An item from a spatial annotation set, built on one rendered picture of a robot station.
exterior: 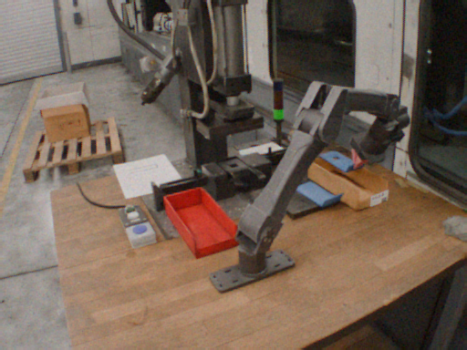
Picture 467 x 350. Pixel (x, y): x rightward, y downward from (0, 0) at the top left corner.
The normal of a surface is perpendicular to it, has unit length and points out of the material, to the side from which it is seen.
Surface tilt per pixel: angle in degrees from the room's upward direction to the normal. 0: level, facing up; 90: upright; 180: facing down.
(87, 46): 90
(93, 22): 90
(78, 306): 0
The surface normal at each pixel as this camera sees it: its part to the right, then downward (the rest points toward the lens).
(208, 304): -0.05, -0.90
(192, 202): 0.44, 0.36
